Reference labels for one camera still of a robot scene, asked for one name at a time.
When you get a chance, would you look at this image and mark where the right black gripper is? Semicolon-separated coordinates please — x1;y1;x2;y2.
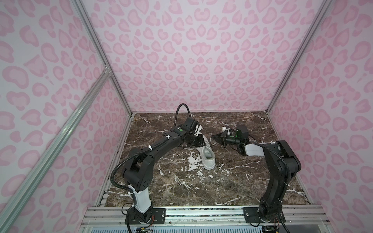
211;130;242;149

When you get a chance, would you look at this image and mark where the white sneaker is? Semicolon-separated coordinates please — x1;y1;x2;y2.
197;132;216;170

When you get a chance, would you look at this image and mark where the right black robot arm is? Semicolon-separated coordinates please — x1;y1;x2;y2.
211;125;301;223

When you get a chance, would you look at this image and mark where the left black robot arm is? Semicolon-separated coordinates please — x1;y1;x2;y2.
110;117;206;215

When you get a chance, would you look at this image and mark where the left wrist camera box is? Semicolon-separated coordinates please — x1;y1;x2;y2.
194;125;202;136

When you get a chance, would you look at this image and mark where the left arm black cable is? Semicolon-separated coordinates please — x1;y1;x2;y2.
174;103;192;127

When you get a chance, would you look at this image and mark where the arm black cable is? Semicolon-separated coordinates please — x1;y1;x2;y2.
253;142;292;187
174;103;192;127

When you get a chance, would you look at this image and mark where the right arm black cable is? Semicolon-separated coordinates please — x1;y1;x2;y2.
253;142;292;187

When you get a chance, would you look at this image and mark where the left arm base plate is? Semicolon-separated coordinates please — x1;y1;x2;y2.
125;207;166;225

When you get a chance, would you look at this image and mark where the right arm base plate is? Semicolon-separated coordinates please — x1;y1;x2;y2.
242;206;286;224

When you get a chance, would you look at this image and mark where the front aluminium rail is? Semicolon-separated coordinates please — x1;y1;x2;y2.
79;205;334;233

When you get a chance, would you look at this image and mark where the right corner aluminium post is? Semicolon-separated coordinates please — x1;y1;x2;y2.
266;0;334;115

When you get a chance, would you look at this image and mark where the corner aluminium post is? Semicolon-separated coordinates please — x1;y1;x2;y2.
266;0;334;115
71;0;133;116

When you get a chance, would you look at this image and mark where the left corner aluminium post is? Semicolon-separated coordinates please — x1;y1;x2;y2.
71;0;133;116

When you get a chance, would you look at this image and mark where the diagonal aluminium frame beam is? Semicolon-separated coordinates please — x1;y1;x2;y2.
1;72;110;233

